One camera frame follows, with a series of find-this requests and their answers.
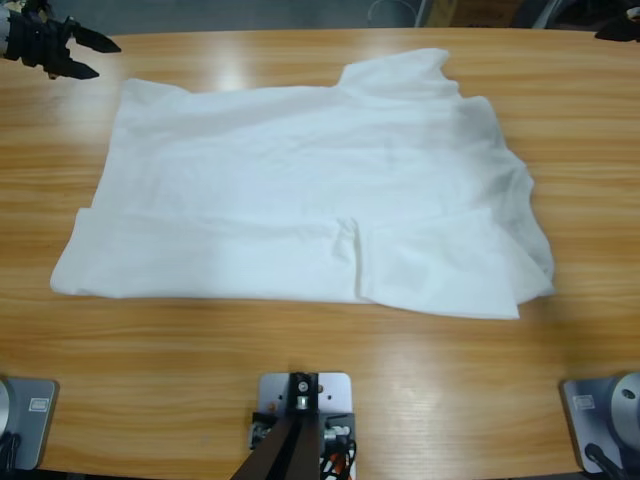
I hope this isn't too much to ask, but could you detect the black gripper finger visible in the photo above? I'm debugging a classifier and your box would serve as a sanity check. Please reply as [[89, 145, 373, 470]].
[[594, 12, 640, 44]]

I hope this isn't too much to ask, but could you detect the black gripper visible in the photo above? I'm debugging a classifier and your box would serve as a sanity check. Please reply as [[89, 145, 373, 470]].
[[7, 14, 123, 80]]

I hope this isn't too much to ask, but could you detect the white T-shirt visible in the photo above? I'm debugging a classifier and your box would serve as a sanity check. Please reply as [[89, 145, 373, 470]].
[[49, 47, 557, 321]]

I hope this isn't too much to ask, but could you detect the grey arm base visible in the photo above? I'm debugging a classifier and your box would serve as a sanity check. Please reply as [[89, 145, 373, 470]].
[[558, 370, 640, 474], [0, 377, 60, 472]]

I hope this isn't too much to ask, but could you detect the grey metal stand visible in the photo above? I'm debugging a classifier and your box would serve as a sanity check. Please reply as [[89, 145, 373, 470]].
[[528, 0, 566, 29]]

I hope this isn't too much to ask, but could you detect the dark brown cardboard box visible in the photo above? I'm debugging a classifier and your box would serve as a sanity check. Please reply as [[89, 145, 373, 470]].
[[452, 0, 516, 27]]

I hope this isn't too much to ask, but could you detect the light brown cardboard box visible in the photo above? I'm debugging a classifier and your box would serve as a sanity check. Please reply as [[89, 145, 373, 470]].
[[424, 0, 459, 27]]

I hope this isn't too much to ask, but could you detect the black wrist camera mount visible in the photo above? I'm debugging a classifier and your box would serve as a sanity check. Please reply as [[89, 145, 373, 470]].
[[19, 0, 56, 19]]

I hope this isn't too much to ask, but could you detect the white cable loop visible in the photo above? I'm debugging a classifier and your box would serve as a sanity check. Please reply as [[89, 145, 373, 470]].
[[368, 0, 426, 27]]

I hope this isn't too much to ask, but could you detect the white mount block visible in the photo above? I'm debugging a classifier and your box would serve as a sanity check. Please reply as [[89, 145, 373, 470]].
[[248, 370, 359, 480]]

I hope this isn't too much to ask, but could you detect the dark post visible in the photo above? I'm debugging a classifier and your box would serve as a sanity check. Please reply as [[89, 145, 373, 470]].
[[234, 370, 321, 480]]

